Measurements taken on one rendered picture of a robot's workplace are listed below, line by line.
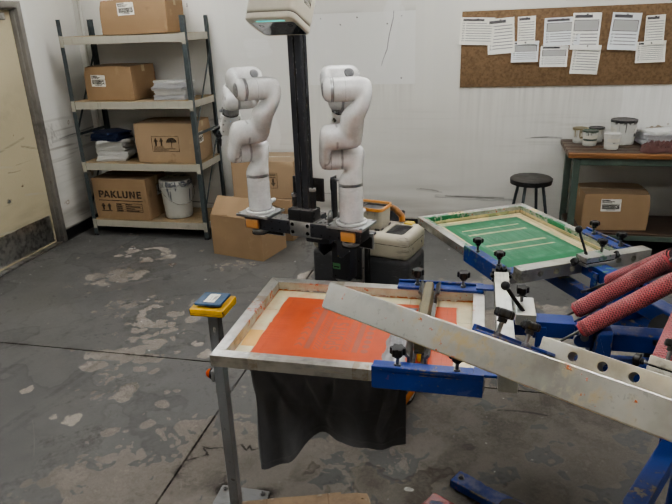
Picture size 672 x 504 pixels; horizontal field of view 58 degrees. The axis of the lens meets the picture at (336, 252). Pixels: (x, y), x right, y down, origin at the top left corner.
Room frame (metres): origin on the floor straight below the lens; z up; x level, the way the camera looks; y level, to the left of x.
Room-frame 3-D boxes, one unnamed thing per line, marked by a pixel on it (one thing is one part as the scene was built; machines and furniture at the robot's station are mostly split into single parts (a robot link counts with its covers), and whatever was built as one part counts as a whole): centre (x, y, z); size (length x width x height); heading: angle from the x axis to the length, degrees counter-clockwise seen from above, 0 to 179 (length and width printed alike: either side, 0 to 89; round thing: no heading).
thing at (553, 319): (1.63, -0.61, 1.02); 0.17 x 0.06 x 0.05; 76
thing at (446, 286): (1.97, -0.37, 0.98); 0.30 x 0.05 x 0.07; 76
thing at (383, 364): (1.43, -0.24, 0.98); 0.30 x 0.05 x 0.07; 76
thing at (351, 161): (2.32, -0.06, 1.37); 0.13 x 0.10 x 0.16; 95
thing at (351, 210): (2.33, -0.07, 1.21); 0.16 x 0.13 x 0.15; 151
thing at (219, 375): (2.01, 0.45, 0.48); 0.22 x 0.22 x 0.96; 76
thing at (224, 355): (1.76, -0.07, 0.97); 0.79 x 0.58 x 0.04; 76
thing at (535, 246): (2.38, -0.84, 1.05); 1.08 x 0.61 x 0.23; 16
